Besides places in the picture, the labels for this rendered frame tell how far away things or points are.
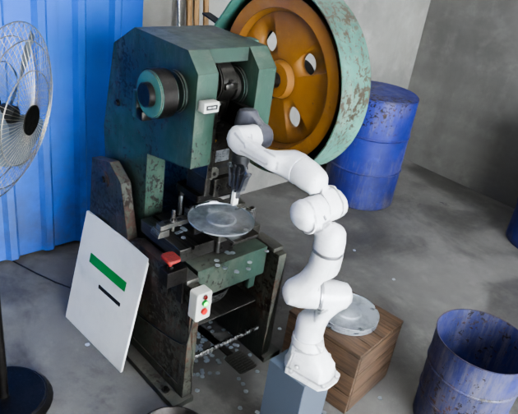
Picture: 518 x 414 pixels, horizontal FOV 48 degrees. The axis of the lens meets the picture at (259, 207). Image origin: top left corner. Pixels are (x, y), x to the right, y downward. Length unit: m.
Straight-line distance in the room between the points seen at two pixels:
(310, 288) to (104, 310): 1.18
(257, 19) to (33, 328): 1.84
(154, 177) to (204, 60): 0.64
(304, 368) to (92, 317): 1.18
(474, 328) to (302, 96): 1.35
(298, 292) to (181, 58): 0.95
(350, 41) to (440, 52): 3.22
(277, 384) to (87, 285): 1.12
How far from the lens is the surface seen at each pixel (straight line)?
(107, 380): 2.82
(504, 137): 5.31
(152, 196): 2.60
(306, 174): 1.94
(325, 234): 1.93
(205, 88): 2.16
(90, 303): 2.96
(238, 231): 2.41
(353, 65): 2.33
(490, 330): 2.94
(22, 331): 3.11
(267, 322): 2.82
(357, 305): 2.82
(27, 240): 3.59
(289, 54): 2.56
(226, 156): 2.40
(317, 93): 2.46
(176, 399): 2.70
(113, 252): 2.74
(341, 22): 2.36
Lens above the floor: 1.99
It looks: 27 degrees down
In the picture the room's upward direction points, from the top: 9 degrees clockwise
